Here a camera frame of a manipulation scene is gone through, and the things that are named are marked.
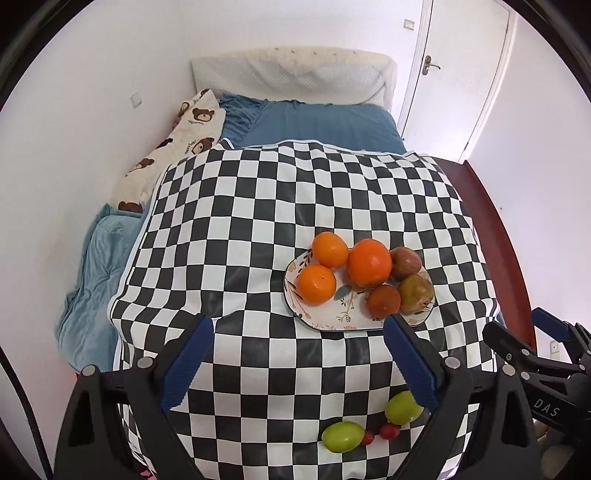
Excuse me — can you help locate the orange at plate back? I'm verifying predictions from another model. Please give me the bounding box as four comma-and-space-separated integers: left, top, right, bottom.
311, 232, 349, 269

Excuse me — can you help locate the black white checkered cloth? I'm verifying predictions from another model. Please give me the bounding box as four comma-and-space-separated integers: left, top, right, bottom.
108, 140, 497, 479

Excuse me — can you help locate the floral white oval plate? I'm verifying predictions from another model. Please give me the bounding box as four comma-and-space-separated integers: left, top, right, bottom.
283, 249, 435, 332

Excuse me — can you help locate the light blue blanket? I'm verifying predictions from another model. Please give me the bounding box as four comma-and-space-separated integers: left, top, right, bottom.
55, 204, 144, 372

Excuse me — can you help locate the small green apple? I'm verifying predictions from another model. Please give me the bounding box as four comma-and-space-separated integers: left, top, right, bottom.
385, 390, 424, 425

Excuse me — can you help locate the red cherry tomato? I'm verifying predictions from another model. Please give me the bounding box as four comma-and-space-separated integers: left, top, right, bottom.
361, 431, 375, 446
380, 423, 400, 440

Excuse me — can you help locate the blue bed sheet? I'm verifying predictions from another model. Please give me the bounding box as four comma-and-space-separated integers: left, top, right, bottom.
219, 94, 407, 154

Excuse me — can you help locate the teddy bear print pillow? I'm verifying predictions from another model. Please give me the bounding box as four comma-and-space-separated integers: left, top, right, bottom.
110, 89, 225, 213

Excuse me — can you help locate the large orange on plate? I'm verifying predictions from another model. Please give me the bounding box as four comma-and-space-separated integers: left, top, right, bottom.
346, 238, 393, 288

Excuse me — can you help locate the red apple on plate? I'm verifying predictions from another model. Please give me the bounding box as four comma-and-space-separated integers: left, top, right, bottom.
390, 246, 423, 282

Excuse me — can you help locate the large green apple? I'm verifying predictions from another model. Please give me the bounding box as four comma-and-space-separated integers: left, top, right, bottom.
322, 421, 366, 453

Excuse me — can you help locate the white door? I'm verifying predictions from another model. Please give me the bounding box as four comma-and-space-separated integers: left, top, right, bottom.
399, 1, 515, 163

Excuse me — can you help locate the metal door handle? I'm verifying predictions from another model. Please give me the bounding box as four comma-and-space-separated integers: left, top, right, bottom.
421, 55, 442, 76

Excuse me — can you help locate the dark red orange tomato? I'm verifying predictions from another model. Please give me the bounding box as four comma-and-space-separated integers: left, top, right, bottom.
366, 284, 402, 320

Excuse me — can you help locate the brownish green apple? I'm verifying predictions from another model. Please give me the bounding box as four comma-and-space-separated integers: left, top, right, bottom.
398, 274, 435, 315

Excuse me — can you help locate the white wall switch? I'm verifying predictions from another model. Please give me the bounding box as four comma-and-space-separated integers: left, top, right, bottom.
130, 92, 142, 108

